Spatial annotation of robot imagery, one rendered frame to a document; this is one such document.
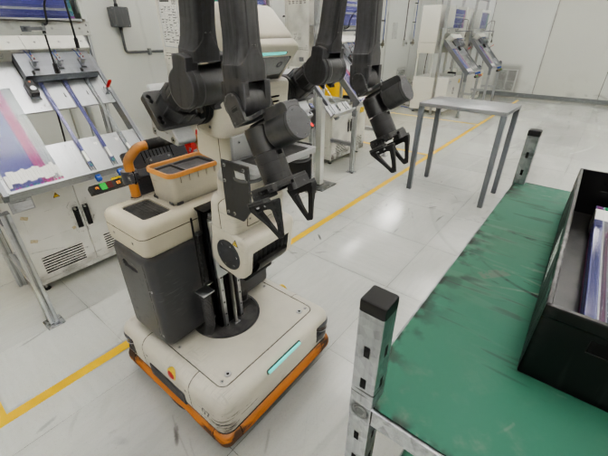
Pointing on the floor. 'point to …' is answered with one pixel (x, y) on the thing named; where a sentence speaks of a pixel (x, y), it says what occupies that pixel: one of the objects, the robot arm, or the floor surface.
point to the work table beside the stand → (473, 112)
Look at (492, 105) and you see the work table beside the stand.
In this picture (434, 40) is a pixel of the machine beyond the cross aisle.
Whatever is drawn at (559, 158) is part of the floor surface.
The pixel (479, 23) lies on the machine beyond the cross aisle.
